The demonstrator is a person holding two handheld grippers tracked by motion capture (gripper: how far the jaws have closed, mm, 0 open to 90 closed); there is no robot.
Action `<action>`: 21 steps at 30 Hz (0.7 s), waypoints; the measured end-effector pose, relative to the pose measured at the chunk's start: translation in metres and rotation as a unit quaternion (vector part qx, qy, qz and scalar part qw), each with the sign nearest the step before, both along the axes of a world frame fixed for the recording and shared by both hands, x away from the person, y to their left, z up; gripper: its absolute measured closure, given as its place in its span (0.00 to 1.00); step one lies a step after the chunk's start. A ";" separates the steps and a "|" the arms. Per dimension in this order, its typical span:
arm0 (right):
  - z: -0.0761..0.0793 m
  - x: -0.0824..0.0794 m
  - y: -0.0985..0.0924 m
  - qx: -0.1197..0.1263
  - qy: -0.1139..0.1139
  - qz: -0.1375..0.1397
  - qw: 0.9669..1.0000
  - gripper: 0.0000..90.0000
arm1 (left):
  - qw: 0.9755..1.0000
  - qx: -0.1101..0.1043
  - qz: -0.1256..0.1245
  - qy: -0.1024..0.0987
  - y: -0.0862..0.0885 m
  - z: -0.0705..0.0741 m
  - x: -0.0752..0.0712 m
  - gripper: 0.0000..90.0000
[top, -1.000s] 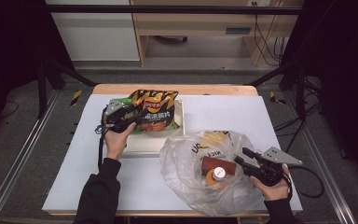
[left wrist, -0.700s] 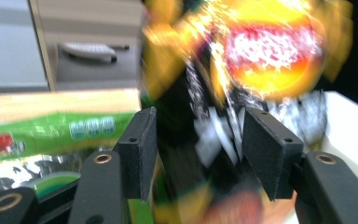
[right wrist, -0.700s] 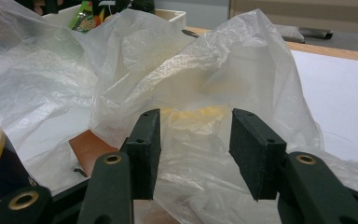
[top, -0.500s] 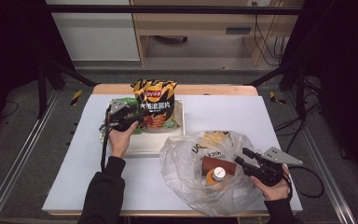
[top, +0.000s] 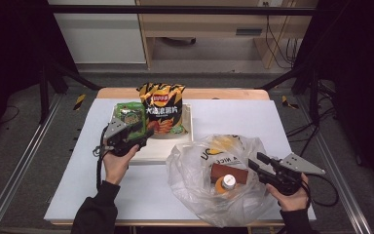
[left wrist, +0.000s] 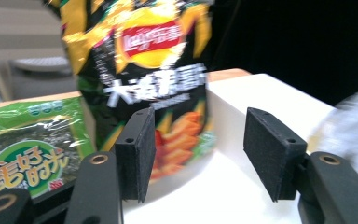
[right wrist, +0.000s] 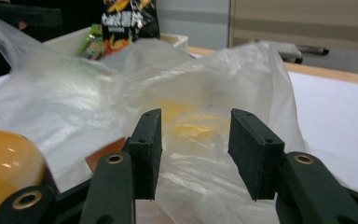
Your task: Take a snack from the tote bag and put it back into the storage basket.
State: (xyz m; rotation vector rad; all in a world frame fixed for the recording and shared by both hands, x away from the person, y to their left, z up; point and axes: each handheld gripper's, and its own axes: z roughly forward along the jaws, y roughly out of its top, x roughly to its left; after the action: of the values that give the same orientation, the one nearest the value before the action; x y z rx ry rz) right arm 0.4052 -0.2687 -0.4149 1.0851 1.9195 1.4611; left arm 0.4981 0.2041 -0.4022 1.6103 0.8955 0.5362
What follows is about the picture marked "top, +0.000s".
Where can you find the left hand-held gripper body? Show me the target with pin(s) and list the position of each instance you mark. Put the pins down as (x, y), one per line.
(120, 139)

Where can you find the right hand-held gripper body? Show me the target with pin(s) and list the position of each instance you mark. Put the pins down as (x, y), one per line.
(287, 175)

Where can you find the green snack packet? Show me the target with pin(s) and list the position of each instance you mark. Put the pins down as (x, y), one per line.
(130, 113)

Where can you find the brown cardboard box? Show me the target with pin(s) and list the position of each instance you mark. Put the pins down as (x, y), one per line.
(229, 172)

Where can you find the orange juice bottle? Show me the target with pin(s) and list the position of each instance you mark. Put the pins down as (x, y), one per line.
(228, 182)

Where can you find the black and yellow chips bag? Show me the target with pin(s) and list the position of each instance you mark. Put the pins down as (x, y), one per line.
(162, 104)

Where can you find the clear plastic shopping bag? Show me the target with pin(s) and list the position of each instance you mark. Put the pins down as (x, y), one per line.
(188, 169)

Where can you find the person's right hand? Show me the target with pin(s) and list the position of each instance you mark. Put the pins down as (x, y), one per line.
(293, 201)

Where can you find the person's left hand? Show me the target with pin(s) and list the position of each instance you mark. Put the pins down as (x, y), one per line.
(117, 169)

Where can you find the white table cover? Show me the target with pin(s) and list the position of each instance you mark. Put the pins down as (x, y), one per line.
(233, 117)

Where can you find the yellow and black floor tape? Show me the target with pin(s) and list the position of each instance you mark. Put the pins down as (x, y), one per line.
(287, 101)

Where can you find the black metal stand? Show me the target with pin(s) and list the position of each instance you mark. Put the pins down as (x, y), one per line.
(56, 78)
(308, 81)

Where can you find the white cabinet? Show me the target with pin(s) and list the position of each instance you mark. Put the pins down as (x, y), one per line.
(100, 39)

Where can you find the beige wooden desk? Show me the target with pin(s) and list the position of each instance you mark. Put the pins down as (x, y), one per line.
(207, 27)

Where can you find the black metal crossbar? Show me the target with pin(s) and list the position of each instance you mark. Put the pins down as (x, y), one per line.
(175, 9)

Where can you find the aluminium floor rail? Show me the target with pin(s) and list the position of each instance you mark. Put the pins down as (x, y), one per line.
(16, 169)
(337, 169)

